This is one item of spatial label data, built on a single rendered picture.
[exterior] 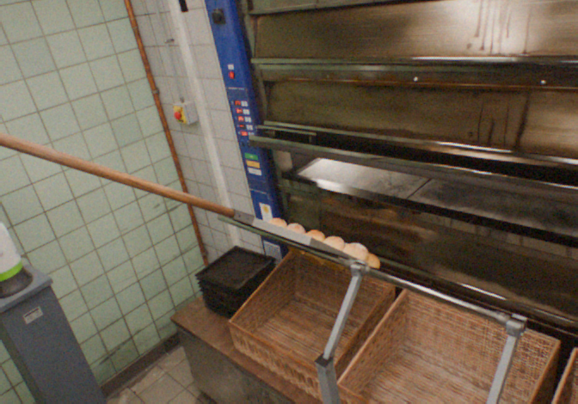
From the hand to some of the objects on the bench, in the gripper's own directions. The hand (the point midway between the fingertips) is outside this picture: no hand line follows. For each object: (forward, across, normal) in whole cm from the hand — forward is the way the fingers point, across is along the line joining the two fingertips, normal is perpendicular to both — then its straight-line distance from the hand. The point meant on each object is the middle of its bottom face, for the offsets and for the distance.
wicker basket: (-1, +41, -163) cm, 168 cm away
